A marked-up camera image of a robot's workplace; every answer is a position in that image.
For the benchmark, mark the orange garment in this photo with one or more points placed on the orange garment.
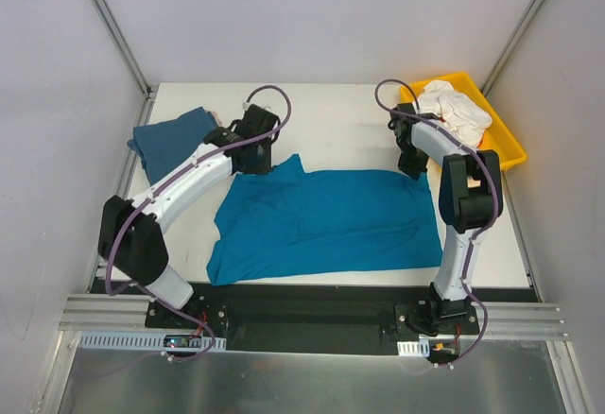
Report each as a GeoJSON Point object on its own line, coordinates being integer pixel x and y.
{"type": "Point", "coordinates": [479, 141]}

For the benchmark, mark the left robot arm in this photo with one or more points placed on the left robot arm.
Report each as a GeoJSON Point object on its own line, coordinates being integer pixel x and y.
{"type": "Point", "coordinates": [132, 230]}

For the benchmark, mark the white cable duct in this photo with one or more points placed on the white cable duct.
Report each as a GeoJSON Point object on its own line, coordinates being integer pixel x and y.
{"type": "Point", "coordinates": [420, 348]}
{"type": "Point", "coordinates": [123, 341]}

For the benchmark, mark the teal t-shirt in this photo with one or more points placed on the teal t-shirt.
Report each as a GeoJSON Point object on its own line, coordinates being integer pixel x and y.
{"type": "Point", "coordinates": [291, 222]}

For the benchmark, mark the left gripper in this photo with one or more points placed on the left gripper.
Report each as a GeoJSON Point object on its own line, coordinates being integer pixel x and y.
{"type": "Point", "coordinates": [258, 160]}

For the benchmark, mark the right white cable duct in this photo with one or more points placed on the right white cable duct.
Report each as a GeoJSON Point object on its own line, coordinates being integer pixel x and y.
{"type": "Point", "coordinates": [420, 348]}

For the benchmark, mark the white t-shirt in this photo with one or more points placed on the white t-shirt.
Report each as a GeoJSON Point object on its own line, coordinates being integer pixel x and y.
{"type": "Point", "coordinates": [458, 112]}

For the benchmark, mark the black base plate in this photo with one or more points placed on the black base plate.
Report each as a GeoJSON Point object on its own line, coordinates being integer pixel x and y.
{"type": "Point", "coordinates": [306, 319]}

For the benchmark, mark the left white cable duct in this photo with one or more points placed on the left white cable duct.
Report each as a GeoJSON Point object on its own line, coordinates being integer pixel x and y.
{"type": "Point", "coordinates": [123, 341]}

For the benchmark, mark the aluminium frame post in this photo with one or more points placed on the aluminium frame post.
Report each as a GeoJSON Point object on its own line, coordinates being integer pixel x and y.
{"type": "Point", "coordinates": [108, 20]}
{"type": "Point", "coordinates": [521, 29]}

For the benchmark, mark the folded dark blue t-shirt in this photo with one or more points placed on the folded dark blue t-shirt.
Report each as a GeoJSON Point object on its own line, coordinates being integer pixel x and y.
{"type": "Point", "coordinates": [163, 146]}

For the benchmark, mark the yellow plastic bin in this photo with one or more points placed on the yellow plastic bin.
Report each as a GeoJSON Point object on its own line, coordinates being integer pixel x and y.
{"type": "Point", "coordinates": [497, 137]}

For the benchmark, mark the left aluminium frame post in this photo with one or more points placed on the left aluminium frame post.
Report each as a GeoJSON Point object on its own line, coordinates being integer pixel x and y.
{"type": "Point", "coordinates": [108, 20]}

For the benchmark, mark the right aluminium frame post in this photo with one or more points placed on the right aluminium frame post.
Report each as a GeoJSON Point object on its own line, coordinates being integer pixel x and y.
{"type": "Point", "coordinates": [521, 29]}

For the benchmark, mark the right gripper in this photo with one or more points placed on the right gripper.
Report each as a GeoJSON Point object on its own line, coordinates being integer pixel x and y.
{"type": "Point", "coordinates": [412, 163]}

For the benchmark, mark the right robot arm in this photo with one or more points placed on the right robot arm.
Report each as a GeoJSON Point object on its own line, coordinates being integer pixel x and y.
{"type": "Point", "coordinates": [470, 200]}

